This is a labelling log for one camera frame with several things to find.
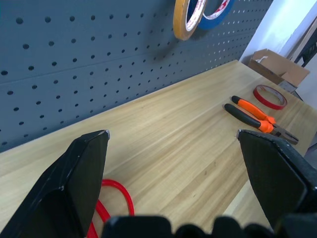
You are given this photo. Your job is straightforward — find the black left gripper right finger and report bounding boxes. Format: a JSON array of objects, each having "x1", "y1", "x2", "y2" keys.
[{"x1": 236, "y1": 128, "x2": 317, "y2": 230}]

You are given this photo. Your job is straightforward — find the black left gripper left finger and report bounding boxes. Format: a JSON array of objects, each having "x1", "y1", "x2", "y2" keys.
[{"x1": 0, "y1": 129, "x2": 111, "y2": 238}]

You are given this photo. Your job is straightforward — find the grey-blue metal pegboard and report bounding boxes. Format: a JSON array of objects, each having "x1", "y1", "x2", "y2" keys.
[{"x1": 0, "y1": 0, "x2": 274, "y2": 153}]

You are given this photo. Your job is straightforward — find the red tape roll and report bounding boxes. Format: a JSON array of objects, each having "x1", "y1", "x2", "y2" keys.
[{"x1": 253, "y1": 84, "x2": 288, "y2": 111}]

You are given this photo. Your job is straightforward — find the orange and black pliers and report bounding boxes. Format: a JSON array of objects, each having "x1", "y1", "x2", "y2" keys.
[{"x1": 222, "y1": 95, "x2": 300, "y2": 146}]

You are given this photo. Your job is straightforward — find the open cardboard box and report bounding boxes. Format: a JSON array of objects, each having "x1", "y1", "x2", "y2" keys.
[{"x1": 247, "y1": 48, "x2": 311, "y2": 95}]

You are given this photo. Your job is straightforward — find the blue tape roll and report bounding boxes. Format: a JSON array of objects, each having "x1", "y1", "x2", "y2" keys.
[{"x1": 197, "y1": 0, "x2": 236, "y2": 31}]

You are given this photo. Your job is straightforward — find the yellow tape roll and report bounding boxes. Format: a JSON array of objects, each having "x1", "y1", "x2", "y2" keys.
[{"x1": 172, "y1": 0, "x2": 207, "y2": 42}]

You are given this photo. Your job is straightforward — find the red looped plastic handle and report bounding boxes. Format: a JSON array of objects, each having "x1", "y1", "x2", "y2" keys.
[{"x1": 86, "y1": 178, "x2": 136, "y2": 238}]

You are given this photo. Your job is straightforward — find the black metal frame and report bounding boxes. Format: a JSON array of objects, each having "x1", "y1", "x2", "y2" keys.
[{"x1": 294, "y1": 41, "x2": 317, "y2": 68}]

